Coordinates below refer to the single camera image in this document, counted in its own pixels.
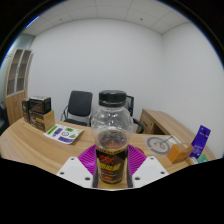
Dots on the purple upright card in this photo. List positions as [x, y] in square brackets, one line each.
[201, 140]

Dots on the wooden side desk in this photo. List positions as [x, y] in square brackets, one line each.
[160, 120]

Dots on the clear black-capped drink bottle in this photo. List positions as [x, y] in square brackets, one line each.
[111, 133]

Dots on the brown cardboard box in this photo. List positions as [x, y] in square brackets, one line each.
[41, 121]

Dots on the small dark brown carton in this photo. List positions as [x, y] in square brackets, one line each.
[25, 111]

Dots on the wooden shelf cabinet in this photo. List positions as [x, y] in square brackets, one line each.
[16, 80]

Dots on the black mesh-back office chair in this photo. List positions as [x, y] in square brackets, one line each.
[138, 125]

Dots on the orange wooden box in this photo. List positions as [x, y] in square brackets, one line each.
[180, 153]

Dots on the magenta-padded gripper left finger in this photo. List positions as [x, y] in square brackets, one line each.
[75, 171]

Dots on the white green-purple sticker leaflet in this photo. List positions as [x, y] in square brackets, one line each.
[63, 133]

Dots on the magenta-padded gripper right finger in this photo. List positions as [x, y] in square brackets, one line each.
[148, 171]

